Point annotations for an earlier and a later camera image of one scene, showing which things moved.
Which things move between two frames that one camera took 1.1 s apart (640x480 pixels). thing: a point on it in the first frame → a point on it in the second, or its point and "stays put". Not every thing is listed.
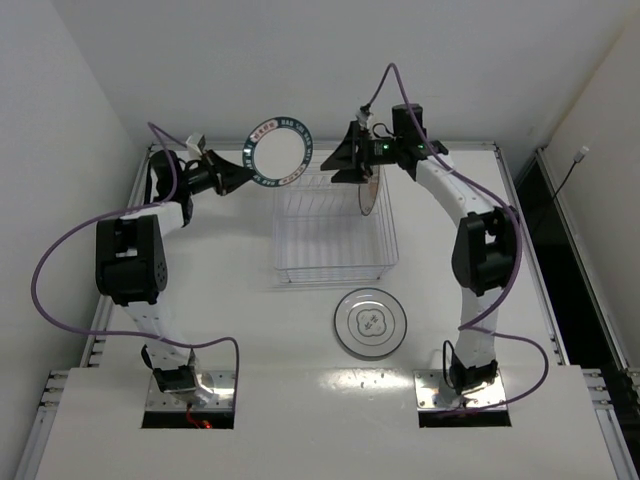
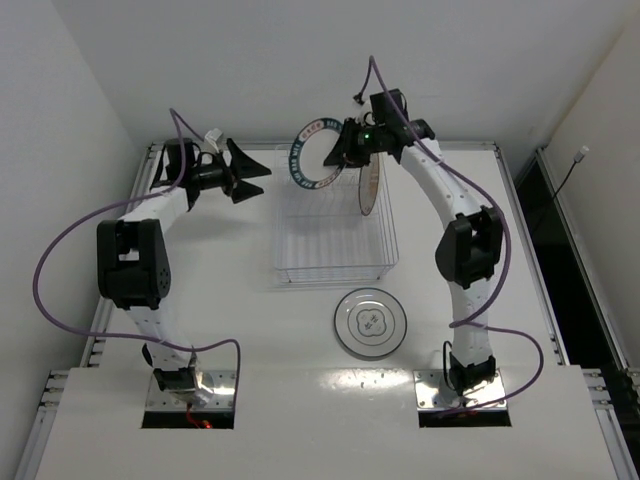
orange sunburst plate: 367,191 stays put
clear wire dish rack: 321,232 stays put
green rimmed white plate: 277,151 → 309,150
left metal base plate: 216,392 stays put
